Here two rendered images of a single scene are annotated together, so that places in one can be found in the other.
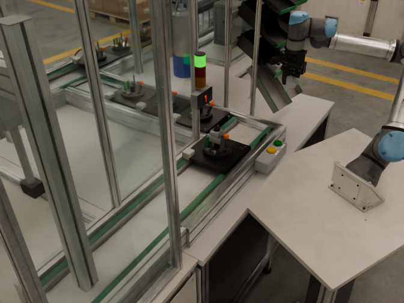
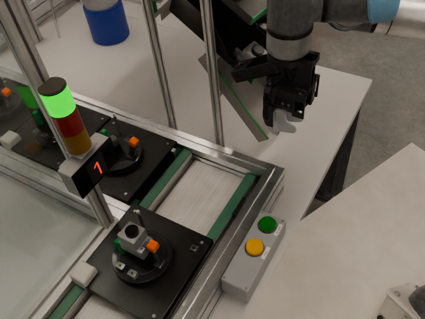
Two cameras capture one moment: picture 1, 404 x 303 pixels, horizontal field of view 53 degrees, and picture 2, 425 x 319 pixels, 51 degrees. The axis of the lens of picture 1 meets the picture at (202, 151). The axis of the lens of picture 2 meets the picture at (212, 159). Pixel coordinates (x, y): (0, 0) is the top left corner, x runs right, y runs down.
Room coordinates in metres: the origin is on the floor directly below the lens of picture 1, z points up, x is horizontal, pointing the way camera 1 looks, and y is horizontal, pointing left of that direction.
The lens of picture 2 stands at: (1.06, -0.27, 1.88)
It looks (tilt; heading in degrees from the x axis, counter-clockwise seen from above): 49 degrees down; 1
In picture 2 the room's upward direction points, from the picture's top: 7 degrees counter-clockwise
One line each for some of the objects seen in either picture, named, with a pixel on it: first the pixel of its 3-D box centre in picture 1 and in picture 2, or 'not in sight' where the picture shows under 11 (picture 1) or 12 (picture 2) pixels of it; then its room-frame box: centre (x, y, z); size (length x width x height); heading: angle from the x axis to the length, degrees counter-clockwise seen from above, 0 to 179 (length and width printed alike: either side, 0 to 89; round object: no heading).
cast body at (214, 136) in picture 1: (214, 133); (131, 237); (1.59, -0.06, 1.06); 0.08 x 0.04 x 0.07; 56
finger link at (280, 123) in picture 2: (290, 85); (282, 125); (1.68, -0.41, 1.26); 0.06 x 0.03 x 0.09; 56
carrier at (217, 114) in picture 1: (199, 108); (115, 145); (1.92, 0.01, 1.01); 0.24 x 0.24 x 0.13; 56
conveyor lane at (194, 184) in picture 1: (205, 166); (124, 288); (1.54, -0.01, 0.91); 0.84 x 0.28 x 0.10; 146
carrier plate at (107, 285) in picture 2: (216, 152); (144, 260); (1.58, -0.07, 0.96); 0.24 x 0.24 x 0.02; 56
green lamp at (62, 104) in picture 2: (199, 59); (57, 98); (1.68, 0.00, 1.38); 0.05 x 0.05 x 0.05
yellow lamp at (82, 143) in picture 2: (200, 80); (75, 137); (1.68, 0.00, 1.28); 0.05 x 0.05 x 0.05
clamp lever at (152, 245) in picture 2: (225, 141); (152, 251); (1.56, -0.11, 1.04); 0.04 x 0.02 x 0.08; 56
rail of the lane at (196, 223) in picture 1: (240, 174); (191, 313); (1.46, -0.17, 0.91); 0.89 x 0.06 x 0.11; 146
